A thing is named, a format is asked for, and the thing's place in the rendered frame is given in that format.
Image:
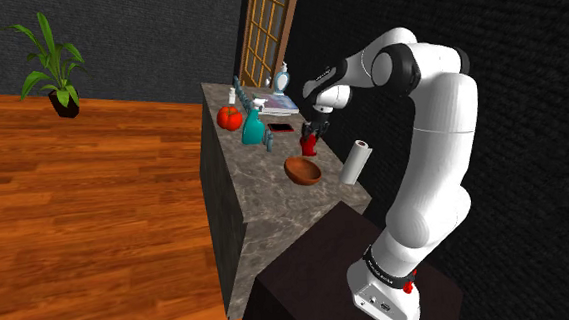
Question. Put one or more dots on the teal spray bottle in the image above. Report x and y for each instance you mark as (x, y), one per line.
(252, 129)

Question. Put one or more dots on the small white bottle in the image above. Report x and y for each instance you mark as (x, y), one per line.
(232, 96)

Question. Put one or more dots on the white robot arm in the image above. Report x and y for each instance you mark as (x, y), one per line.
(442, 136)

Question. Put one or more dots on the dark robot stand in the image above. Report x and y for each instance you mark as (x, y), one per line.
(310, 280)

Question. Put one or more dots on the green potted plant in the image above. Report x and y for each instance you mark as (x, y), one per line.
(54, 69)

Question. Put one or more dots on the white paper towel roll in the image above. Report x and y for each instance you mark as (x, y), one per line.
(354, 164)

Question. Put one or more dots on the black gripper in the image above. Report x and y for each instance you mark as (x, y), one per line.
(318, 119)

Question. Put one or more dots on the blue and white soap dispenser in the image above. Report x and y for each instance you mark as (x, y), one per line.
(281, 80)

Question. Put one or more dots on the pale blue book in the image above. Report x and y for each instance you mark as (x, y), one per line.
(277, 103)

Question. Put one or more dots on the brown wooden bowl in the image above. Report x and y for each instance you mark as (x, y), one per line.
(300, 172)

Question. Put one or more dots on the red tomato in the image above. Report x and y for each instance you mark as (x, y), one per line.
(229, 118)

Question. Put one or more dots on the red cup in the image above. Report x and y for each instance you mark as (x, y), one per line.
(308, 147)

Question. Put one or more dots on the black phone with red edge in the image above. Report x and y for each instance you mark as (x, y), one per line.
(281, 127)

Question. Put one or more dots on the wooden lattice door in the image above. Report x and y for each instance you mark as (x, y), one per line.
(268, 33)

